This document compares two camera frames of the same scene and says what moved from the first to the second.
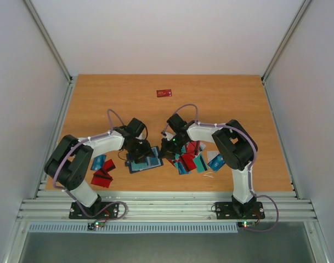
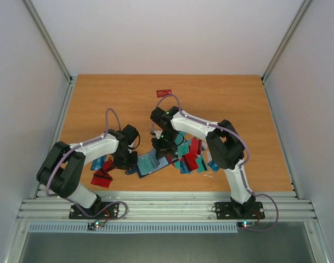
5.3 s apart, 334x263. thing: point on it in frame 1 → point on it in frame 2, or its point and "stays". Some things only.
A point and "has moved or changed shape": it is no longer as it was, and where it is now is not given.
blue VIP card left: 98,162 stays
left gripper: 148,152 → 130,165
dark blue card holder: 153,161 has moved or changed shape
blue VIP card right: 217,163 stays
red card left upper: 108,165 stays
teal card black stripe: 200,164 stays
